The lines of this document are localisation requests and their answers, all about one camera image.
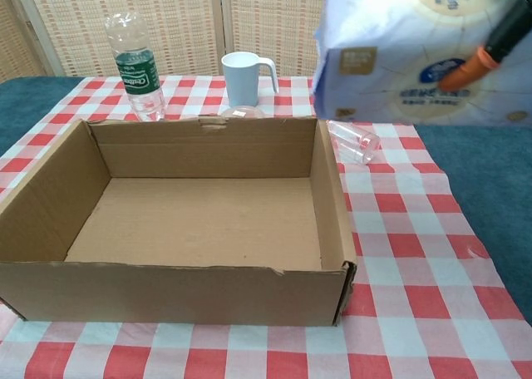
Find right black-and-orange robot hand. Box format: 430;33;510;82
439;0;532;92

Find lavender tissue pack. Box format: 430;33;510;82
311;0;532;127

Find red-and-white checkered tablecloth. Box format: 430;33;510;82
0;74;532;379

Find clear cup behind box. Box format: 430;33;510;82
219;104;266;119

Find brown cardboard box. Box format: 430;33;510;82
0;115;358;327

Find clear plastic cup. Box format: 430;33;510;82
326;120;382;165

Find woven folding screen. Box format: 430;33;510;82
0;0;333;85

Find clear plastic water bottle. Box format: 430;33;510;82
104;11;167;123

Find light blue handled mug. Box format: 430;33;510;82
221;51;279;107

